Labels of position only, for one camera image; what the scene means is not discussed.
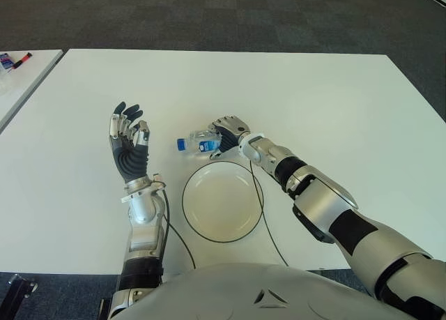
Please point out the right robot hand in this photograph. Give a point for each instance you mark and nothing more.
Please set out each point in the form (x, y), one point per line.
(231, 130)

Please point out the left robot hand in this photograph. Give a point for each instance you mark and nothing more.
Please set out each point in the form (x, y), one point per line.
(130, 159)

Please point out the clear water bottle blue cap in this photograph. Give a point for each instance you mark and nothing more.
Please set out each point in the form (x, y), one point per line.
(197, 144)

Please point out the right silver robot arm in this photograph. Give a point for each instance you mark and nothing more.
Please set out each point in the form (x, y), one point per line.
(327, 201)

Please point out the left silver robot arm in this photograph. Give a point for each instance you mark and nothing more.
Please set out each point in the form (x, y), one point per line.
(146, 229)

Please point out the white plate black rim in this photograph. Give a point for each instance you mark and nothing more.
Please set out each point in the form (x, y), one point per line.
(223, 205)

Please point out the white side table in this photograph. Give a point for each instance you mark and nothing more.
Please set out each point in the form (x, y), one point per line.
(28, 81)

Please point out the red marker pen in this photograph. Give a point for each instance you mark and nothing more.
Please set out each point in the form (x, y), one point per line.
(21, 60)

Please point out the blue white small pack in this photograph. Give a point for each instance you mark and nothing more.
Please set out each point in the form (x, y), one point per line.
(5, 61)

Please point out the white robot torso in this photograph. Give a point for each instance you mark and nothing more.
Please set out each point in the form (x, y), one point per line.
(244, 293)

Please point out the black metal stand frame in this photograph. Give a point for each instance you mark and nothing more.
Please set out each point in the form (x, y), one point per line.
(21, 293)

